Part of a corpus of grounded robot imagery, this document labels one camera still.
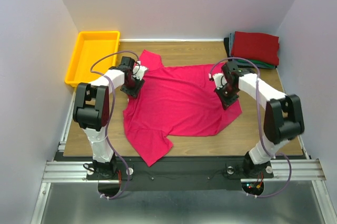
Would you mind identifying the aluminium frame rail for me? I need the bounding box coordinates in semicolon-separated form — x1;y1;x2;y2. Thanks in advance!
32;92;331;223

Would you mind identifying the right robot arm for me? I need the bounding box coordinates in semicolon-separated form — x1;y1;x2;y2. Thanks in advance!
209;61;305;177

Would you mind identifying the folded blue grey t shirt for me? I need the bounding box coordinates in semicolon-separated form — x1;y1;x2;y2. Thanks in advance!
229;32;235;57

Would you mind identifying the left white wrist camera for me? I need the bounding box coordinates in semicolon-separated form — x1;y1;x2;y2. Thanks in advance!
132;64;148;80

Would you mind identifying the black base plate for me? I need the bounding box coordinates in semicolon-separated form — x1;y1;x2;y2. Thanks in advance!
83;157;274;193

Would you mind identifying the yellow plastic tray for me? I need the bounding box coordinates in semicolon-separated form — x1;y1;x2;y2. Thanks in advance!
64;31;120;87

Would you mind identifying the pink t shirt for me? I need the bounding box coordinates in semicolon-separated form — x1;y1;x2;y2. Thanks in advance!
123;50;242;166

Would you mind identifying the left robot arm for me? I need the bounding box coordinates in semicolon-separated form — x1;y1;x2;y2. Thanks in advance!
73;56;148;180

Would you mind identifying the folded green t shirt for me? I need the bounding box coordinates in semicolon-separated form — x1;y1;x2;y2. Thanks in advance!
236;59;276;70

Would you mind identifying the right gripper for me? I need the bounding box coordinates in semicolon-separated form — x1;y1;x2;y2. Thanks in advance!
214;82;239;110

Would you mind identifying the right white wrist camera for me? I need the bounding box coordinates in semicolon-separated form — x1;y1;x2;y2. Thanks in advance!
209;73;227;90

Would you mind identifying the folded black t shirt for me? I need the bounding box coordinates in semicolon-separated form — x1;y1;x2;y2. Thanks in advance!
223;37;277;71

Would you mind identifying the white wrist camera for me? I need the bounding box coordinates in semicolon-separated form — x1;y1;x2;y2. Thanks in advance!
209;73;227;90
132;64;148;80

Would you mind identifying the folded red t shirt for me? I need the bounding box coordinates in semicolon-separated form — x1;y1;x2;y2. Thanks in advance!
231;31;280;66

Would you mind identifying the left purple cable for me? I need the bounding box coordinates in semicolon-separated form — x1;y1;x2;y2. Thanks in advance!
90;51;140;200

